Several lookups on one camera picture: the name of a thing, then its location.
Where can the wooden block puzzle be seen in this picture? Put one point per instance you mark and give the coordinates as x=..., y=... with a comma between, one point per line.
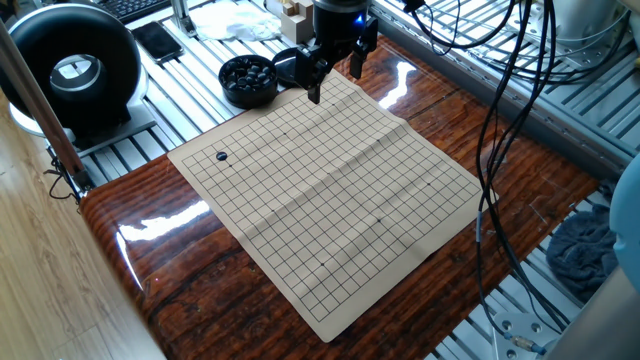
x=296, y=22

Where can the beige Go board mat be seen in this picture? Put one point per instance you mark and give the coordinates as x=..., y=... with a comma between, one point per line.
x=325, y=200

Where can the grey rounded device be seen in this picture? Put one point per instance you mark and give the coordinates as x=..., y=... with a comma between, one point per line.
x=575, y=12

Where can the brown wooden pole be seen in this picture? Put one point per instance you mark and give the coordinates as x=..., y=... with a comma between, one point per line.
x=35, y=100

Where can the white crumpled cloth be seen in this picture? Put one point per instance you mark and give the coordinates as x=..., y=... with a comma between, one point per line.
x=230, y=22

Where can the black Go stone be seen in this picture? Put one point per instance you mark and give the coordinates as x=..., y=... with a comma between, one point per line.
x=221, y=156

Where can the black smartphone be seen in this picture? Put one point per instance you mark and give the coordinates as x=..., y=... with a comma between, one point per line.
x=157, y=41

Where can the dark blue towel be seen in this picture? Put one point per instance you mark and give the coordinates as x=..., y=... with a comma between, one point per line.
x=580, y=250

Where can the aluminium frame rail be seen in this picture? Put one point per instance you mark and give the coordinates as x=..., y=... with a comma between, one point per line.
x=550, y=125

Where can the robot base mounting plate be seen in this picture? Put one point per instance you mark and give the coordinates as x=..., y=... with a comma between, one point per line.
x=520, y=325

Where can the black bowl lid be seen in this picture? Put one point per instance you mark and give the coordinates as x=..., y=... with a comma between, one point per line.
x=285, y=67

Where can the perforated aluminium plate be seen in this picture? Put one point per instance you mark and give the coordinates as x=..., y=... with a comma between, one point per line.
x=600, y=52

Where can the aluminium upright post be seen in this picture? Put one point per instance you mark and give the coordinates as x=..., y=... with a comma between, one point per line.
x=181, y=15

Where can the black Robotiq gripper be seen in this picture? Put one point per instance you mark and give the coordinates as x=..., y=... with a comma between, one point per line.
x=340, y=25

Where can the black bowl of stones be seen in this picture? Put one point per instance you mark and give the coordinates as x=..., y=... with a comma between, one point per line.
x=247, y=99

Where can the black keyboard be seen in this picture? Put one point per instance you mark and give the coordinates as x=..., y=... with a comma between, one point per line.
x=130, y=7

